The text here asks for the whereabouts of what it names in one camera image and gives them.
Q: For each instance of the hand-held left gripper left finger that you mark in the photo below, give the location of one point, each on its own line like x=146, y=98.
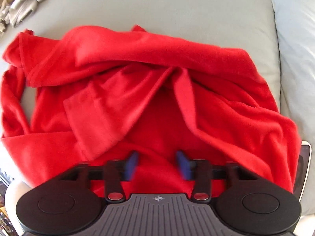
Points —
x=131, y=165

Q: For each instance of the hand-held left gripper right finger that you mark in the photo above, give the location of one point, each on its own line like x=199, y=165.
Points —
x=183, y=165

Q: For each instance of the blue patterned rug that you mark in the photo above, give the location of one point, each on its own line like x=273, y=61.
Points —
x=3, y=213

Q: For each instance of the white-edged tablet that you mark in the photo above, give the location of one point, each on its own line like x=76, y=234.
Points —
x=304, y=167

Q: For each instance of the pale blue pillow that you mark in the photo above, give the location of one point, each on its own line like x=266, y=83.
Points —
x=295, y=41

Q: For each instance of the crumpled grey cloth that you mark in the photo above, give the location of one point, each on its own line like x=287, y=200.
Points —
x=24, y=2

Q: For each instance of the red shirt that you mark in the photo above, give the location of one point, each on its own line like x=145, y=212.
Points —
x=147, y=91

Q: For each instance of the grey sofa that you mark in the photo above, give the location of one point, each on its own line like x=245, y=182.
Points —
x=172, y=9

